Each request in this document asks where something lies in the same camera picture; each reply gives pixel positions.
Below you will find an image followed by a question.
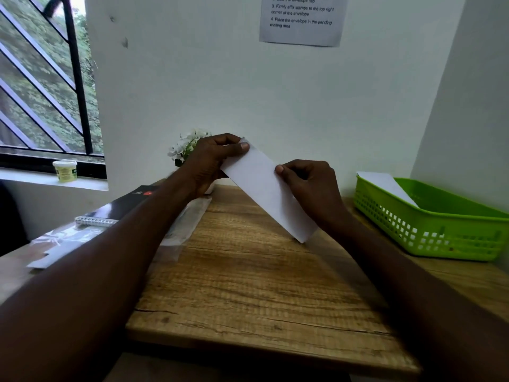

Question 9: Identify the person's right hand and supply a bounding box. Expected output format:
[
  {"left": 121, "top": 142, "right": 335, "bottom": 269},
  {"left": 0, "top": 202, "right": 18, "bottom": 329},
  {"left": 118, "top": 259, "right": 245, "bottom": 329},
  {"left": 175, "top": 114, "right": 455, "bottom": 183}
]
[{"left": 275, "top": 159, "right": 352, "bottom": 236}]

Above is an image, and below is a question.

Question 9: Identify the white flower plant in pot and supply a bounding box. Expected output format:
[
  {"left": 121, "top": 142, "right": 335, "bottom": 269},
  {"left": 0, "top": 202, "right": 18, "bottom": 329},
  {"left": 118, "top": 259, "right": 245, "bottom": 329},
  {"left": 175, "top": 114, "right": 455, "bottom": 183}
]
[{"left": 166, "top": 128, "right": 217, "bottom": 195}]

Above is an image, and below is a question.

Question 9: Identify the green plastic basket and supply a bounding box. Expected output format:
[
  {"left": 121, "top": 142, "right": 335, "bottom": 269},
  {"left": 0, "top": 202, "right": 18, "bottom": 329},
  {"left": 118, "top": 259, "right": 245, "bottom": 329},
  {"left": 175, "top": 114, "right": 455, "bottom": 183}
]
[{"left": 353, "top": 173, "right": 509, "bottom": 262}]

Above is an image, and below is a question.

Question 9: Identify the black spiral notebook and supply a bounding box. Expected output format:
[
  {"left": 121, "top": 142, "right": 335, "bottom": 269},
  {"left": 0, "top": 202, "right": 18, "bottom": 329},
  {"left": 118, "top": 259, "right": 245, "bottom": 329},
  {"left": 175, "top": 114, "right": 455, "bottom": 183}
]
[{"left": 74, "top": 185, "right": 160, "bottom": 229}]

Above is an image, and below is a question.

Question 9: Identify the stack of white envelopes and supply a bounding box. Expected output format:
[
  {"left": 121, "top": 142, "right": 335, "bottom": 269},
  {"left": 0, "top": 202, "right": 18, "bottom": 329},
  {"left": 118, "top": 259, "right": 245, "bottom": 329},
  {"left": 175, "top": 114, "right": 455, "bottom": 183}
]
[{"left": 26, "top": 238, "right": 94, "bottom": 271}]

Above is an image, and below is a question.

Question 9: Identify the person's right forearm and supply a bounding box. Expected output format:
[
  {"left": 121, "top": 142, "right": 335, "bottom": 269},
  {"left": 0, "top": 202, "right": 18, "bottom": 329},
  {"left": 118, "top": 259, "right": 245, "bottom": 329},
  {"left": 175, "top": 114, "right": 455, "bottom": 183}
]
[{"left": 324, "top": 214, "right": 509, "bottom": 382}]

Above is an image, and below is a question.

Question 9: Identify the white window sill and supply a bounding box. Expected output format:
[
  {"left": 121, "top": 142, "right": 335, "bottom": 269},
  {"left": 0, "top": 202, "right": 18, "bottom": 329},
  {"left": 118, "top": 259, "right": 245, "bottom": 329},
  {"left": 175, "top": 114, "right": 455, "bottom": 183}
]
[{"left": 0, "top": 167, "right": 109, "bottom": 192}]

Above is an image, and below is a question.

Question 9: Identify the grey lined printed document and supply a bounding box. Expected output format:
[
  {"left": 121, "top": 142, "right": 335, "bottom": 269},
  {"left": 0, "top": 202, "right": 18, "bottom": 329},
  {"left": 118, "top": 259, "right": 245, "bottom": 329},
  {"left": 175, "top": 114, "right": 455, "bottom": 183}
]
[{"left": 220, "top": 137, "right": 319, "bottom": 245}]

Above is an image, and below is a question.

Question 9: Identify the black backpack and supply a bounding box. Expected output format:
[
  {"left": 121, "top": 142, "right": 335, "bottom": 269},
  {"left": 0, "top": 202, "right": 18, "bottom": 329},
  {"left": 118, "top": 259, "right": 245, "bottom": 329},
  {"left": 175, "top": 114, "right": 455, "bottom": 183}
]
[{"left": 0, "top": 180, "right": 31, "bottom": 257}]

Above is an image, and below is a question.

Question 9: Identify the paper notice sheet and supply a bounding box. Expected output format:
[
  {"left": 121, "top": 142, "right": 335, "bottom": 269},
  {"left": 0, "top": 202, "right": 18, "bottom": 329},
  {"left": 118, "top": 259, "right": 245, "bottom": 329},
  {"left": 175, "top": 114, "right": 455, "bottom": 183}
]
[{"left": 259, "top": 0, "right": 349, "bottom": 48}]

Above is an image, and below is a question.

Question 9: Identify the clear plastic sleeve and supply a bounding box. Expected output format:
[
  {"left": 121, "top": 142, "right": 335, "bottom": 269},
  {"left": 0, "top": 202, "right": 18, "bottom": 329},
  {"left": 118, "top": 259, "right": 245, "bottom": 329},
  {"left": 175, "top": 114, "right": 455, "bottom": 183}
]
[{"left": 27, "top": 194, "right": 213, "bottom": 271}]

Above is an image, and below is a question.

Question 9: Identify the black window grille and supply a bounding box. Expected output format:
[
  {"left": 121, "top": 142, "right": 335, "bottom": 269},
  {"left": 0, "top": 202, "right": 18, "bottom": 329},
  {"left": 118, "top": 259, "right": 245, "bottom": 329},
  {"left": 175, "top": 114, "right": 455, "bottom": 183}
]
[{"left": 0, "top": 0, "right": 108, "bottom": 180}]

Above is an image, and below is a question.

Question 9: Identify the small cream jar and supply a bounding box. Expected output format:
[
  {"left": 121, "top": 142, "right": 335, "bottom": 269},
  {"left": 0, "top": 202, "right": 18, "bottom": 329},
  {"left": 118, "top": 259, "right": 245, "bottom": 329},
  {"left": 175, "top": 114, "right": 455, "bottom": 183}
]
[{"left": 52, "top": 159, "right": 78, "bottom": 183}]

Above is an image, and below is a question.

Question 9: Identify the person's left hand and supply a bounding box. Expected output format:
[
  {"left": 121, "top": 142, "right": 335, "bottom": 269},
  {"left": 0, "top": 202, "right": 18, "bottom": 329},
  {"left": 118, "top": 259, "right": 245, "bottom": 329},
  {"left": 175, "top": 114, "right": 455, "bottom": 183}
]
[{"left": 180, "top": 133, "right": 251, "bottom": 200}]

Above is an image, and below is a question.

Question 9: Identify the person's left forearm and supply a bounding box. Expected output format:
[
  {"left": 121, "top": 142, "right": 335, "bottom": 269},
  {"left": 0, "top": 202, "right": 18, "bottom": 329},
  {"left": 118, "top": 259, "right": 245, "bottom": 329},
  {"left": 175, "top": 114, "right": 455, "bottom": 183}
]
[{"left": 0, "top": 175, "right": 199, "bottom": 382}]

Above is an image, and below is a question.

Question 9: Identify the white envelope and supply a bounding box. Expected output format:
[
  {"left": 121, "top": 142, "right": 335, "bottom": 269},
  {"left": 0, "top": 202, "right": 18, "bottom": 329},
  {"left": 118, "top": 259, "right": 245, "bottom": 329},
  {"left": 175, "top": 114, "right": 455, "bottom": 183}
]
[{"left": 356, "top": 171, "right": 419, "bottom": 209}]

